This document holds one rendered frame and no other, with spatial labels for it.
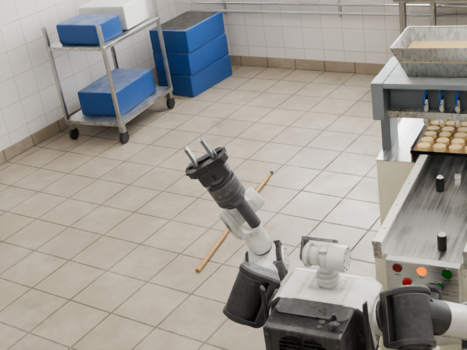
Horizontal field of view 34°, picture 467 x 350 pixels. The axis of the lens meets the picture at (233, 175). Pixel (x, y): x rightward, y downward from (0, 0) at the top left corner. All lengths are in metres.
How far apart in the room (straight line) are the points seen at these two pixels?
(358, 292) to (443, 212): 0.94
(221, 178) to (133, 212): 2.92
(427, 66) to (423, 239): 0.75
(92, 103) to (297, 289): 4.38
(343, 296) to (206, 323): 1.92
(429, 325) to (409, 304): 0.07
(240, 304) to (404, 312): 0.44
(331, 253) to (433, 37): 1.57
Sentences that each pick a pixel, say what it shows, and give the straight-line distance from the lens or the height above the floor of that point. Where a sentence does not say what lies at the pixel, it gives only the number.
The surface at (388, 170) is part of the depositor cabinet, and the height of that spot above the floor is 0.79.
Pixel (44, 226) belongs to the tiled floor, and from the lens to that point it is 5.05.
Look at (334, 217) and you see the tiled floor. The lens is 4.51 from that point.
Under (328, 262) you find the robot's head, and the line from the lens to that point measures 1.91.
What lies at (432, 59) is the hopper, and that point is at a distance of 3.05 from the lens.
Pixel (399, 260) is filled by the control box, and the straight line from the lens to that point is 2.56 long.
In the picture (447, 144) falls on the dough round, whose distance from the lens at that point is 3.17.
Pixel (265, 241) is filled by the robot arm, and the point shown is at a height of 1.09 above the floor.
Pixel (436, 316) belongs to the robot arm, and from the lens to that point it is 1.94.
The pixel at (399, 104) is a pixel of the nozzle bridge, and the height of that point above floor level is 1.06.
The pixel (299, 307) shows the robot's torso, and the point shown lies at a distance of 1.91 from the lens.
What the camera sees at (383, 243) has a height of 0.88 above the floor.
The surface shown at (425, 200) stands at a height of 0.84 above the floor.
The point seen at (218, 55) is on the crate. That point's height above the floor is 0.25.
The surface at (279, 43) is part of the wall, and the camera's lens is 7.08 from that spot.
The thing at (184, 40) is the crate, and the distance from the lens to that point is 6.58.
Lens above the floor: 2.25
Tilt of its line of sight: 26 degrees down
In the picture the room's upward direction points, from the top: 9 degrees counter-clockwise
